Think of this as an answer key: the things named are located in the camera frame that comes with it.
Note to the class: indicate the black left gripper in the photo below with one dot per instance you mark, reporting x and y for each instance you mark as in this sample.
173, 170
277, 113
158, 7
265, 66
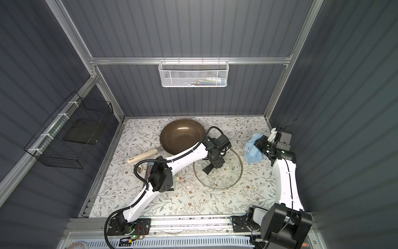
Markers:
216, 160

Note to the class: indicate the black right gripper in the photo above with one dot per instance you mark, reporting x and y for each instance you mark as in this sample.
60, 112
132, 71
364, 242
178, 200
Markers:
261, 146

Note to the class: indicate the light blue microfiber cloth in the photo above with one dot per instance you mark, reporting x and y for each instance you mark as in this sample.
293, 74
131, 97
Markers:
252, 154

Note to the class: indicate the glass pot lid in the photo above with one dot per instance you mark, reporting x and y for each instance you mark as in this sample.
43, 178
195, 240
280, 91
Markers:
224, 177

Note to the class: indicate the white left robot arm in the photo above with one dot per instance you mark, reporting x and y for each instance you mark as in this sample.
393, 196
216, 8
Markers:
163, 171

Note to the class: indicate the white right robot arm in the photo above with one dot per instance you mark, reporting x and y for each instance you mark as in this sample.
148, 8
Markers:
285, 223

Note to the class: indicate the white wok pan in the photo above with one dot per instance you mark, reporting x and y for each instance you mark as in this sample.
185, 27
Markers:
175, 137

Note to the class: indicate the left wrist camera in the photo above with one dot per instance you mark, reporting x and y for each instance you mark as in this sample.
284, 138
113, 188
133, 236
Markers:
222, 141

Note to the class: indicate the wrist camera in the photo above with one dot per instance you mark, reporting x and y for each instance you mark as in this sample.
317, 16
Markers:
222, 141
280, 139

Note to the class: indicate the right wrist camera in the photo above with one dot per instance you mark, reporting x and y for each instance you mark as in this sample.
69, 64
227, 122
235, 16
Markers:
280, 139

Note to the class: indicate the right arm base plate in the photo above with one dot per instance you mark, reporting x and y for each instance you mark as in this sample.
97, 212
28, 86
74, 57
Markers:
243, 224

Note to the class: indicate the white ventilated cable duct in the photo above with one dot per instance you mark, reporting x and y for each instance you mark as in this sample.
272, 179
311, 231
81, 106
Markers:
212, 242

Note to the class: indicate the white wire mesh basket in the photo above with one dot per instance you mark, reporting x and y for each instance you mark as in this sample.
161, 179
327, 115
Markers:
194, 75

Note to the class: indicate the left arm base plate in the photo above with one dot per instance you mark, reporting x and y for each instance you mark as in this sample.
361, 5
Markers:
140, 227

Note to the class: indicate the black wire basket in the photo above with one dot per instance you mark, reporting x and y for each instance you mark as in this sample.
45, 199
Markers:
68, 140

